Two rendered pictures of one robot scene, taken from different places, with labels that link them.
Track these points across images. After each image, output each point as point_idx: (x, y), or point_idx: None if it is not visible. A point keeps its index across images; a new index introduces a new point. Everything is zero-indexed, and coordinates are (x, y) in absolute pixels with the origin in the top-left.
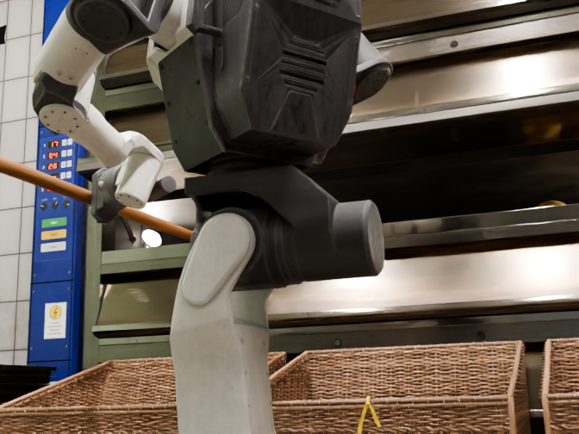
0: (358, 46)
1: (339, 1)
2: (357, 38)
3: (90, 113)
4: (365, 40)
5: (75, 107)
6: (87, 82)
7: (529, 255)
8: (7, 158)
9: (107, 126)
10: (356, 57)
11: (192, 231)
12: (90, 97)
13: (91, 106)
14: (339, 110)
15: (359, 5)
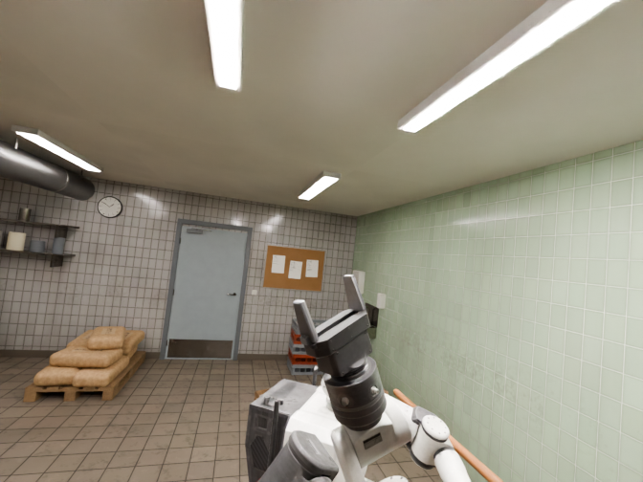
0: (246, 456)
1: (263, 424)
2: (247, 451)
3: (435, 461)
4: (269, 466)
5: (410, 450)
6: (418, 437)
7: None
8: (496, 479)
9: (445, 476)
10: (248, 464)
11: None
12: (420, 448)
13: (438, 456)
14: None
15: (247, 430)
